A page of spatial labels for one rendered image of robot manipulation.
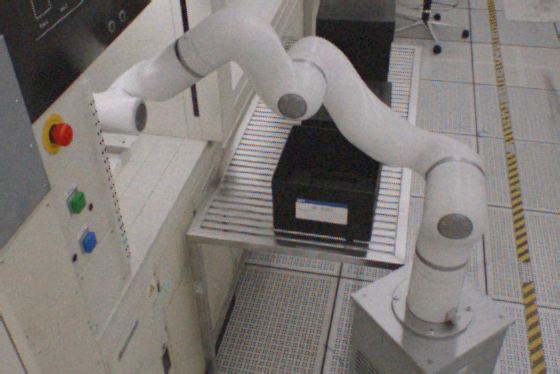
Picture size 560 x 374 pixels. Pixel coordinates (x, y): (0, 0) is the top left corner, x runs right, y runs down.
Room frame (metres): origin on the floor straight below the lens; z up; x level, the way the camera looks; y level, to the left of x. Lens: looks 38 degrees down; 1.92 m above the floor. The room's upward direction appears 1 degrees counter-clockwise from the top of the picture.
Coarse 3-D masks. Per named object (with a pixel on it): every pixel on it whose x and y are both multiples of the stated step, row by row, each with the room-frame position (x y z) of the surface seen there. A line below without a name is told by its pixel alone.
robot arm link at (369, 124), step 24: (312, 48) 1.07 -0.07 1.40; (336, 48) 1.12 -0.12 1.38; (336, 72) 1.07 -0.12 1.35; (336, 96) 1.05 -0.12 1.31; (360, 96) 1.03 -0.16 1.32; (336, 120) 1.03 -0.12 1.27; (360, 120) 0.99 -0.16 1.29; (384, 120) 0.99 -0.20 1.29; (360, 144) 0.98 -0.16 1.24; (384, 144) 0.97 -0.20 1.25; (408, 144) 0.98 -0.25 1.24; (432, 144) 1.01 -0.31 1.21; (456, 144) 1.04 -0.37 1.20; (408, 168) 1.03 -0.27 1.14; (432, 168) 1.01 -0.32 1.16; (480, 168) 0.99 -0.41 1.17
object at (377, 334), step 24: (408, 264) 1.12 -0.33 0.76; (384, 288) 1.04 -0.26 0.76; (360, 312) 1.00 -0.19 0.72; (384, 312) 0.97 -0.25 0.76; (480, 312) 0.96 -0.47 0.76; (504, 312) 0.96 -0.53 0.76; (360, 336) 0.99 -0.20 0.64; (384, 336) 0.92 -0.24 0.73; (408, 336) 0.89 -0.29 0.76; (456, 336) 0.89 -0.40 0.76; (480, 336) 0.89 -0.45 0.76; (504, 336) 0.93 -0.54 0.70; (360, 360) 0.98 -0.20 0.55; (384, 360) 0.91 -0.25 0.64; (408, 360) 0.85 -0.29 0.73; (432, 360) 0.83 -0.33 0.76; (456, 360) 0.84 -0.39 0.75; (480, 360) 0.90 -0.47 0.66
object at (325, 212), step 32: (320, 128) 1.51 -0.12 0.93; (288, 160) 1.47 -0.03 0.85; (320, 160) 1.51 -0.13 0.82; (352, 160) 1.49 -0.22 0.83; (288, 192) 1.26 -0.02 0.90; (320, 192) 1.24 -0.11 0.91; (352, 192) 1.22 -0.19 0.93; (288, 224) 1.26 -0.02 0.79; (320, 224) 1.24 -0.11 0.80; (352, 224) 1.22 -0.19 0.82
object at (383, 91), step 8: (368, 80) 1.92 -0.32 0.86; (376, 88) 1.86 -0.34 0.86; (384, 88) 1.86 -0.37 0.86; (376, 96) 1.81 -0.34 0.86; (384, 96) 1.81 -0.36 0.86; (320, 112) 1.72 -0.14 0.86; (328, 112) 1.72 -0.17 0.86; (304, 120) 1.68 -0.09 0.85; (312, 120) 1.68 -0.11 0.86; (320, 120) 1.67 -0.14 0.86; (328, 120) 1.67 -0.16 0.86; (328, 128) 1.67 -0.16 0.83; (336, 128) 1.66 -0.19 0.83
